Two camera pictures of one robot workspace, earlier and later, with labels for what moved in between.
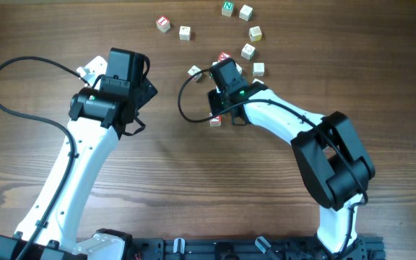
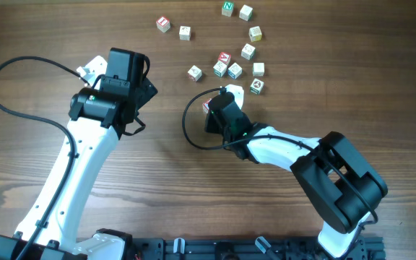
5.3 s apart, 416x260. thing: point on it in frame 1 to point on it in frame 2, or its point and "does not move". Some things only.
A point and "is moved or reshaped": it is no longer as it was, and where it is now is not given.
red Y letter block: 215,121 is moved or reshaped
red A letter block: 224,55 does not move
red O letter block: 193,70 does not move
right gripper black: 213,95 to 210,123
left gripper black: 147,91 does not move
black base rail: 252,248 does not move
